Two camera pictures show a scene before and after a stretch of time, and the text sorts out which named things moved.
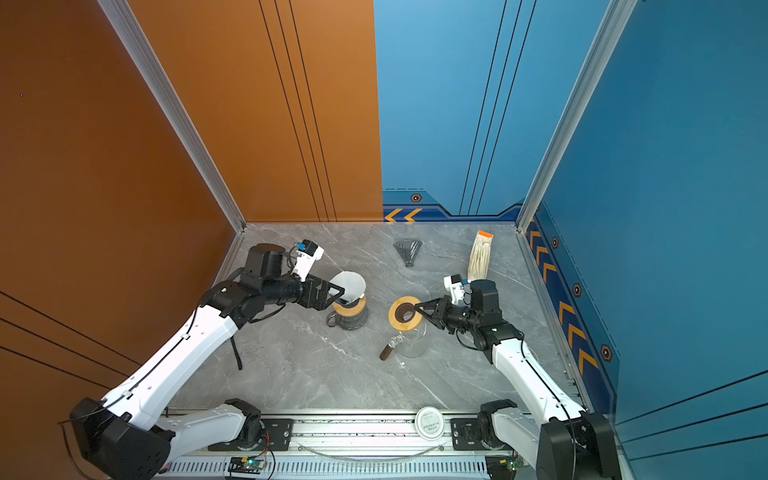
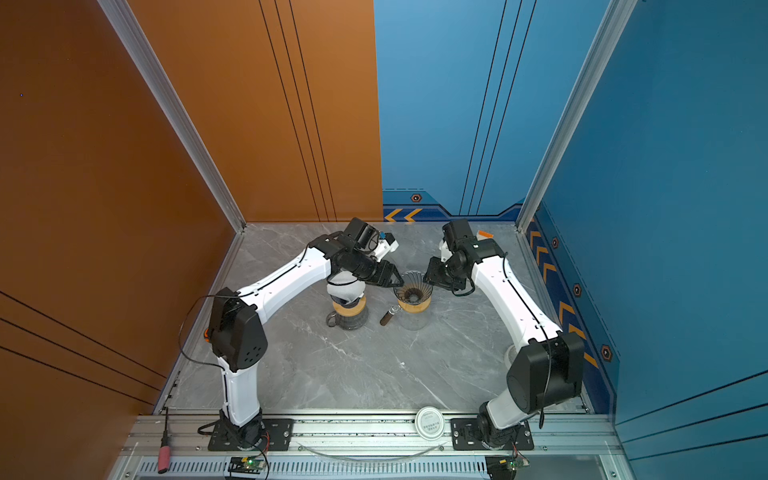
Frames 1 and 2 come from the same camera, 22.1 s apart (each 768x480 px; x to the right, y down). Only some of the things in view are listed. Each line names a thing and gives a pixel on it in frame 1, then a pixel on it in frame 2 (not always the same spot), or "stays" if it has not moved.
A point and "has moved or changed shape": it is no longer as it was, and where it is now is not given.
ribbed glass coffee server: [355, 322] stays
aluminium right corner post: [617, 16] stays
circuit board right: [503, 467] stays
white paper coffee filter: [354, 285] stays
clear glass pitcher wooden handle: [408, 344] → [408, 320]
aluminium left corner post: [135, 41] stays
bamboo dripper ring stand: [350, 312] stays
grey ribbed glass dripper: [407, 249] → [414, 295]
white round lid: [429, 422] stays
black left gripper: [321, 303] → [385, 276]
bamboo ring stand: [411, 325] has moved or changed shape
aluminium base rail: [344, 447] stays
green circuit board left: [247, 465] stays
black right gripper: [434, 319] → [432, 272]
